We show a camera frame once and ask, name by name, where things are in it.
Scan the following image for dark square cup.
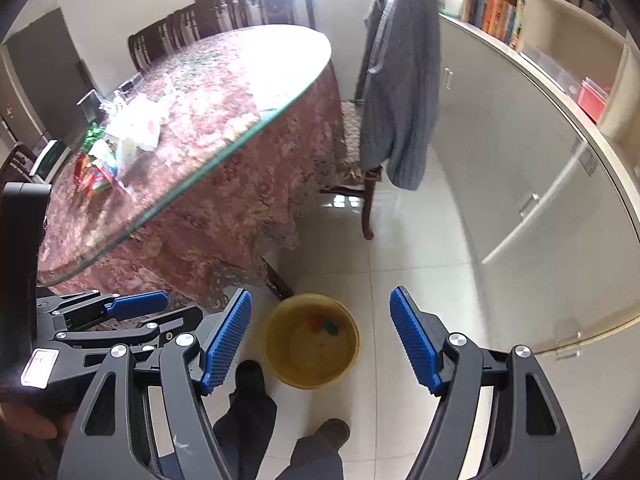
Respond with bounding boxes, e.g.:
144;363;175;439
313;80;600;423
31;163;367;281
76;89;102;124

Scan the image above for pile of snack wrappers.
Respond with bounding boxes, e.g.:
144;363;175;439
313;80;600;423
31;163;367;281
72;87;174;199

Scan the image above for person's right leg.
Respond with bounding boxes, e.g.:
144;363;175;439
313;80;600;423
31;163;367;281
290;418;352;480

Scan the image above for person's leg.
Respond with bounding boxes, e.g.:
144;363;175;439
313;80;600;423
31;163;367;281
290;418;352;480
212;360;279;480

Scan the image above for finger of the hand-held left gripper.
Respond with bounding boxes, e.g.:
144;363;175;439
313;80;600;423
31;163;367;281
37;290;169;331
52;306;204;348

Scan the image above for round glass-topped dining table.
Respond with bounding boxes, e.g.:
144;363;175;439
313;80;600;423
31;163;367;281
36;24;346;311

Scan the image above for red box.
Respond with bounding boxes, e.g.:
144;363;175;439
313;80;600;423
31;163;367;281
577;77;612;123

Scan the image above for row of colourful books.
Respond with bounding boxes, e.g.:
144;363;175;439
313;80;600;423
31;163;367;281
467;0;526;51

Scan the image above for dark wooden door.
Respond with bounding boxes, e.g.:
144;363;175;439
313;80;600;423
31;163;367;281
0;7;103;147

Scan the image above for patterned seat cushion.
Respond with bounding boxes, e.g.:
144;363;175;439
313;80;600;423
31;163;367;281
336;100;386;186

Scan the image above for person's left hand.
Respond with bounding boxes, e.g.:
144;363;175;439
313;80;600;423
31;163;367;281
0;402;73;442

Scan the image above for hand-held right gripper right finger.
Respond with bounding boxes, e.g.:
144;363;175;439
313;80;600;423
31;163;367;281
390;286;583;480

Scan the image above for yellow plastic bucket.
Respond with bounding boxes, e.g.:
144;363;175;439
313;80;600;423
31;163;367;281
261;294;361;390

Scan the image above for cream bookshelf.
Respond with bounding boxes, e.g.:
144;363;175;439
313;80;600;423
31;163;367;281
460;0;640;138

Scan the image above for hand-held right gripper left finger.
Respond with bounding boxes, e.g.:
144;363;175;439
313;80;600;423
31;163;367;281
56;289;253;480

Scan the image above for pink floral tablecloth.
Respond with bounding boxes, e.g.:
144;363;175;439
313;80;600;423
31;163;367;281
36;25;346;311

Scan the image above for chair with grey cloth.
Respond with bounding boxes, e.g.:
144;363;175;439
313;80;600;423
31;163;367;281
357;0;442;191

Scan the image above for white low cabinet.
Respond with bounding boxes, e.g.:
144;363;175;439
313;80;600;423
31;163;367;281
435;10;640;358

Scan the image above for person's left leg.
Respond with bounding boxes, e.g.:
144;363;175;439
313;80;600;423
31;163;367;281
212;360;279;480

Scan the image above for colourful wrapper pieces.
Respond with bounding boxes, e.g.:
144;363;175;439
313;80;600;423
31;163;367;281
307;316;342;337

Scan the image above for green and white tissue box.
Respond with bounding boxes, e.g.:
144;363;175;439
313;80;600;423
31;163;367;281
30;140;69;184

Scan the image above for dark wooden dining chair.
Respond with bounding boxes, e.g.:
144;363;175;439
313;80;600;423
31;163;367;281
172;0;238;45
235;0;316;32
127;17;176;73
320;0;441;241
0;142;38;182

